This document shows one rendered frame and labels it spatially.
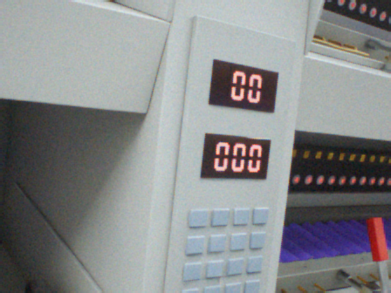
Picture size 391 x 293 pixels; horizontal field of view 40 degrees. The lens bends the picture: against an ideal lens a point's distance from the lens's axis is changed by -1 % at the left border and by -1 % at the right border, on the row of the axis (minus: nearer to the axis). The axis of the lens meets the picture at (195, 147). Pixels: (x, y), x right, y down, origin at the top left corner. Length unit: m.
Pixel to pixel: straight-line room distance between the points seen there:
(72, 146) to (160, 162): 0.09
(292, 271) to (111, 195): 0.21
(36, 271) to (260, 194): 0.16
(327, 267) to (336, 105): 0.18
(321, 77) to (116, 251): 0.16
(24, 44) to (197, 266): 0.13
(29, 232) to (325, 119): 0.21
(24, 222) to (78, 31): 0.19
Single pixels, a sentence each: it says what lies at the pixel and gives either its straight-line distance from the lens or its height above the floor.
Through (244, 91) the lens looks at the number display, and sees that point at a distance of 0.28.
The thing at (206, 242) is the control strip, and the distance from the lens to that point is 0.28.
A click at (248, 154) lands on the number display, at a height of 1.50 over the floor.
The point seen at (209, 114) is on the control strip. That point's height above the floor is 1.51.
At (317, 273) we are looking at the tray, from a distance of 0.47.
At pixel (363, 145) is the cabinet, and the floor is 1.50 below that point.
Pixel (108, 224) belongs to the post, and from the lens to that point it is 0.29.
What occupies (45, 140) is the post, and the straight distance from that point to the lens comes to 0.37.
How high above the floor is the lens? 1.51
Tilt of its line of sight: 3 degrees down
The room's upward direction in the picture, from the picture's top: 6 degrees clockwise
